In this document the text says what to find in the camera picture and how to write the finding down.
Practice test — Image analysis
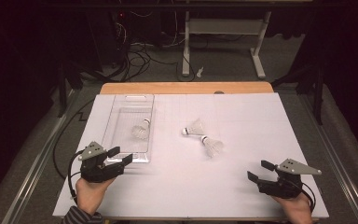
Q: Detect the white metal desk frame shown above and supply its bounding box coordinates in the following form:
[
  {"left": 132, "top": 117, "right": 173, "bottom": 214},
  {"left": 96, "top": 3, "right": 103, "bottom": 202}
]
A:
[{"left": 181, "top": 10, "right": 272, "bottom": 79}]

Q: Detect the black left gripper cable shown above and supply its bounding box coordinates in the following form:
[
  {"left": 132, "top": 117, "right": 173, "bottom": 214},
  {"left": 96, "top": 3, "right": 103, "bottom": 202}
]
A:
[{"left": 52, "top": 98, "right": 96, "bottom": 204}]

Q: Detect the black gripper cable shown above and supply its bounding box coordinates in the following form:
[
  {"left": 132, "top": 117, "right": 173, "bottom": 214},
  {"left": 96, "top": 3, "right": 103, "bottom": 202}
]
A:
[
  {"left": 52, "top": 98, "right": 96, "bottom": 204},
  {"left": 300, "top": 181, "right": 317, "bottom": 213}
]

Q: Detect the tangle of floor cables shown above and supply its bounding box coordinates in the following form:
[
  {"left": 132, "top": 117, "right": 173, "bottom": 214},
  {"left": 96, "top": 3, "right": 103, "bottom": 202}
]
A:
[{"left": 115, "top": 10, "right": 197, "bottom": 82}]

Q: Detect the person's right hand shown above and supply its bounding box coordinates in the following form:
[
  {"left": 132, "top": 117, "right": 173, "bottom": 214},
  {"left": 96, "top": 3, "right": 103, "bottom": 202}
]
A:
[{"left": 274, "top": 193, "right": 314, "bottom": 224}]

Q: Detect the aluminium floor rail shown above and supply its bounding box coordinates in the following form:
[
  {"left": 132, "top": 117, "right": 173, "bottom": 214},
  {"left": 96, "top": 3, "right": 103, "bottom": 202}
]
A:
[
  {"left": 297, "top": 92, "right": 358, "bottom": 224},
  {"left": 0, "top": 90, "right": 78, "bottom": 224}
]

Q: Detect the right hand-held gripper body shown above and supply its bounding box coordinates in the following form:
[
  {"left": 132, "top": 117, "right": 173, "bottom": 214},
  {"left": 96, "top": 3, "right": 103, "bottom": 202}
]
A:
[{"left": 256, "top": 158, "right": 323, "bottom": 200}]

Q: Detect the clear plastic tray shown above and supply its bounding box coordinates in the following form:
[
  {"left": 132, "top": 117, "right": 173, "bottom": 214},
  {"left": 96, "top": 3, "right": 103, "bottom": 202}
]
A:
[{"left": 101, "top": 93, "right": 156, "bottom": 163}]

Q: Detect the black computer tower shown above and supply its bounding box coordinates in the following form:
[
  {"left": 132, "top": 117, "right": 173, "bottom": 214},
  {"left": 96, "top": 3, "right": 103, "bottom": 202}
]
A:
[{"left": 85, "top": 8, "right": 131, "bottom": 68}]

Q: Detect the person's left hand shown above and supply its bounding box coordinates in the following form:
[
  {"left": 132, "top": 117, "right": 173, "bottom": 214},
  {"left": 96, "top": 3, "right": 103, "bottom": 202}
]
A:
[{"left": 75, "top": 176, "right": 116, "bottom": 216}]

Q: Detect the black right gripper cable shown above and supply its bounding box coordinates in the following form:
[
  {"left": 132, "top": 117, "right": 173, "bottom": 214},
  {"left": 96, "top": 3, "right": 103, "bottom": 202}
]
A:
[{"left": 300, "top": 181, "right": 317, "bottom": 213}]

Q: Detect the black tripod stand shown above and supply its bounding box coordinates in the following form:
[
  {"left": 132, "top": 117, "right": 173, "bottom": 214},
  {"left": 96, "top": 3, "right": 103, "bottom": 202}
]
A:
[{"left": 271, "top": 60, "right": 325, "bottom": 125}]

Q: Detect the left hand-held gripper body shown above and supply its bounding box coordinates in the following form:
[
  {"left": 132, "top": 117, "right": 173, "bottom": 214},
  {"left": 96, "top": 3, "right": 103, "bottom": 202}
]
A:
[{"left": 78, "top": 141, "right": 116, "bottom": 184}]

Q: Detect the white feather shuttlecock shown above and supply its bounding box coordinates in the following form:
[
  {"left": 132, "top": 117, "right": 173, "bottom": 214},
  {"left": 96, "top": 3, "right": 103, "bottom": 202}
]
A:
[
  {"left": 200, "top": 134, "right": 225, "bottom": 159},
  {"left": 131, "top": 118, "right": 152, "bottom": 140},
  {"left": 181, "top": 118, "right": 205, "bottom": 136}
]

